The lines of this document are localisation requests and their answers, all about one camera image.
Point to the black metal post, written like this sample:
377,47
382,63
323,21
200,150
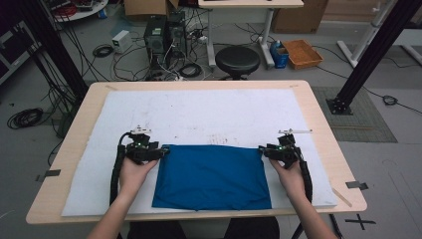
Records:
56,56
371,56

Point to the white desk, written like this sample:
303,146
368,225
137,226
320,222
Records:
250,3

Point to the small white box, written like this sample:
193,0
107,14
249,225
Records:
121,40

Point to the orange basket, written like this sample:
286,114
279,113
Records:
302,53

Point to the person's right hand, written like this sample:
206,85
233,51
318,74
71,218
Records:
292,179

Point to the person's legs in dark pants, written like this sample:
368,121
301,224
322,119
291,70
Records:
252,229

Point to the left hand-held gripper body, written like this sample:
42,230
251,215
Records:
141,149

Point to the grey tape strip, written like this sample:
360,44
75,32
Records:
356,185
49,173

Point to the grey floor mat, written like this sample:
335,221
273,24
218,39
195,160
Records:
361,116

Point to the blue T-shirt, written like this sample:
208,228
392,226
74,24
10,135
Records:
212,179

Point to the white metal stand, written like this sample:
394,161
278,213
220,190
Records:
365,36

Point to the round white table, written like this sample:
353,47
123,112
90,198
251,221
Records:
83,11

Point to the black round stool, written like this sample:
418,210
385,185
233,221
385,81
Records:
237,59

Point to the black computer tower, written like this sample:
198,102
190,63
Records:
155,41
177,33

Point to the person's left hand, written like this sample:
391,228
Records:
134,176

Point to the thin wooden stick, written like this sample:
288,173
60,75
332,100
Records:
341,197

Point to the large cardboard box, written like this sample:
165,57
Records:
298,16

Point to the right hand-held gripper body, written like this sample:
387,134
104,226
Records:
285,152

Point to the white felt mat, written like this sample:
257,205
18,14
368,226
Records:
205,113

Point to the black tape cross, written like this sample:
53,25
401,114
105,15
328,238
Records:
360,221

